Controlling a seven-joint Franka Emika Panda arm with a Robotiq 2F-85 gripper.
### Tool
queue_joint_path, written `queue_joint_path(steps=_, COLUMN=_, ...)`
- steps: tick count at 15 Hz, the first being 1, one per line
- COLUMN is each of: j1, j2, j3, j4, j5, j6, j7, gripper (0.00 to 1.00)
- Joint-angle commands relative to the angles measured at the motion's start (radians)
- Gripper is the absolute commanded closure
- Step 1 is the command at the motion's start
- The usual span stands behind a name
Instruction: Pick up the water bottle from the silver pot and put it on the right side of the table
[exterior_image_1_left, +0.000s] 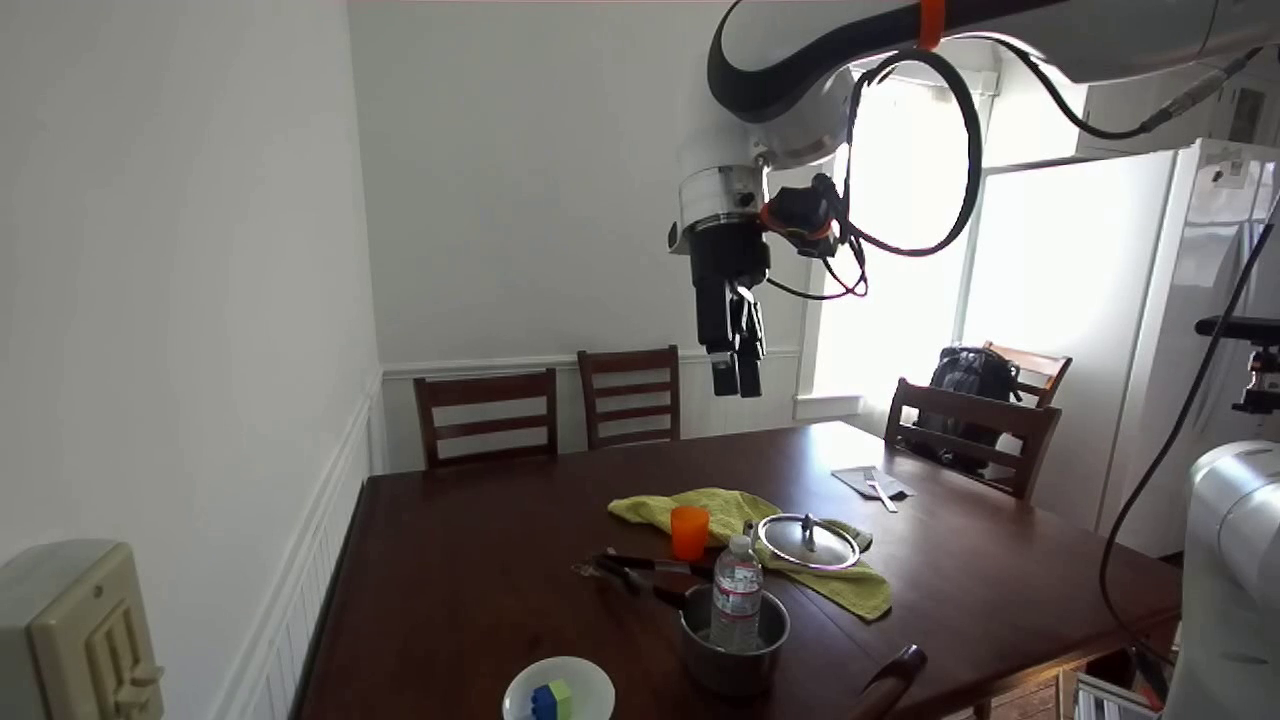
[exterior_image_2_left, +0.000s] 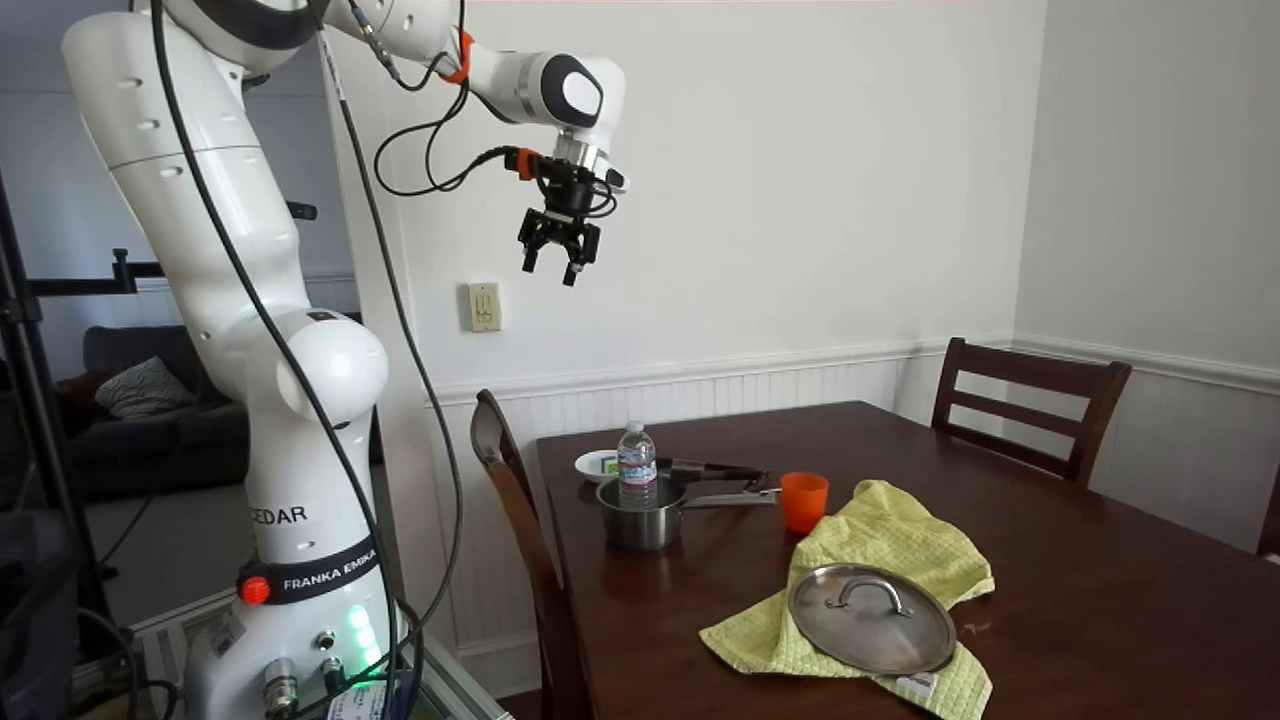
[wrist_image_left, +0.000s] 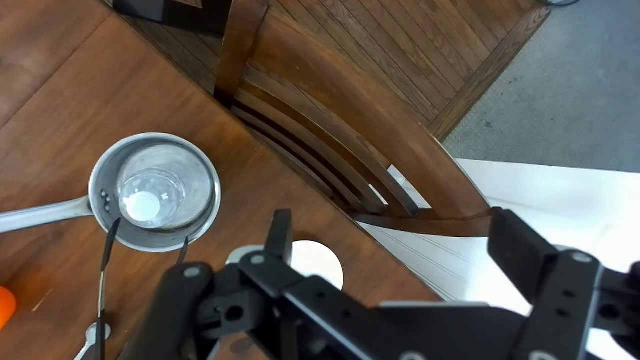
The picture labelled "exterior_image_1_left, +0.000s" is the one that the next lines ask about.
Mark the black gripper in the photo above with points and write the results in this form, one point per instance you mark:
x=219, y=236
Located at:
x=727, y=273

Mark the clear plastic water bottle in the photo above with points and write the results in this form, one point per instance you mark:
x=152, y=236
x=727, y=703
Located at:
x=739, y=592

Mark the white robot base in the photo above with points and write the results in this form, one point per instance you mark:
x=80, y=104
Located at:
x=1233, y=585

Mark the white grey Franka robot arm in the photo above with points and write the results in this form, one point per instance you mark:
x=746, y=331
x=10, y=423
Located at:
x=802, y=44

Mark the glass pot lid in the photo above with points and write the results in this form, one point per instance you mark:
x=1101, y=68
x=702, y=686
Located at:
x=810, y=541

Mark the dark wooden chair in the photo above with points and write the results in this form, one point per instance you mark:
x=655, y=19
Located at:
x=624, y=361
x=974, y=417
x=481, y=389

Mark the yellow cloth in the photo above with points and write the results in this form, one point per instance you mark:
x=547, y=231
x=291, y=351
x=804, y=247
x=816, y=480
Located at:
x=727, y=506

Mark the white paper card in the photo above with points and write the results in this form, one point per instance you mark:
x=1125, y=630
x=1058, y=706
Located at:
x=862, y=477

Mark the orange plastic cup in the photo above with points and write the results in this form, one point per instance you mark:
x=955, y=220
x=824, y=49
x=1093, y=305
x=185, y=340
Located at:
x=691, y=535

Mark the bright window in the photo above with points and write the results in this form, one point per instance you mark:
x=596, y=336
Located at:
x=904, y=293

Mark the black bag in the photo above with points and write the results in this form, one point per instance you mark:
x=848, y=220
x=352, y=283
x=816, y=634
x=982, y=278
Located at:
x=969, y=373

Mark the light brown wooden chair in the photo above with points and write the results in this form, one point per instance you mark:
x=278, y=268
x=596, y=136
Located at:
x=1046, y=366

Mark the black utensil on table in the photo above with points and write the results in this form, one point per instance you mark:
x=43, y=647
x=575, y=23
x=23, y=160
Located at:
x=897, y=671

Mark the white bowl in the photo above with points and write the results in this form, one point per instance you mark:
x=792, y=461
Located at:
x=580, y=682

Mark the green toy block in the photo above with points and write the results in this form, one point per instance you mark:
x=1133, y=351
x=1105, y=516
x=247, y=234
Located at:
x=563, y=697

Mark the blue toy block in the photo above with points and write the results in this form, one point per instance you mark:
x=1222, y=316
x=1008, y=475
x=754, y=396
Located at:
x=541, y=703

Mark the white refrigerator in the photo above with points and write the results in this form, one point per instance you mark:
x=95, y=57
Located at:
x=1163, y=332

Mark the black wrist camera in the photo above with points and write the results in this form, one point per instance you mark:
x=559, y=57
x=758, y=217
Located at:
x=804, y=213

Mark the black camera on stand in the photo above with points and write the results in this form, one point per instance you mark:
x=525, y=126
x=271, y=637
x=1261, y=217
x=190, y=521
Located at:
x=1255, y=351

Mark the beige wall switch box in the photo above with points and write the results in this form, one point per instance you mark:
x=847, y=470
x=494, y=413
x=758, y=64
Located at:
x=86, y=642

